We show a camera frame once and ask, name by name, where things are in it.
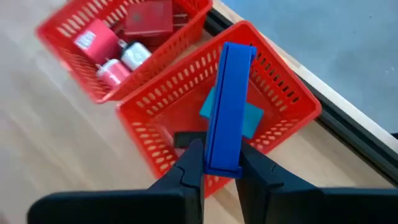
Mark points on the pink and white wall charger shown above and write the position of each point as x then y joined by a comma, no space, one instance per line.
113,73

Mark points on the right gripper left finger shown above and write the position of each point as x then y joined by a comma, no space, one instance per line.
155,205

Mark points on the red plastic basket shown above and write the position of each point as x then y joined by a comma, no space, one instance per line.
161,62
183,118

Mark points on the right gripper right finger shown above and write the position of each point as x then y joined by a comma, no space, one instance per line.
295,205

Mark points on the blue rectangular box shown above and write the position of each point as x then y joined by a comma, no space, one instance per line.
230,109

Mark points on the teal rectangular box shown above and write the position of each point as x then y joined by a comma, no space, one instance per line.
253,119

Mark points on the dark red wall charger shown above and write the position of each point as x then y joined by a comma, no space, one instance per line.
149,18

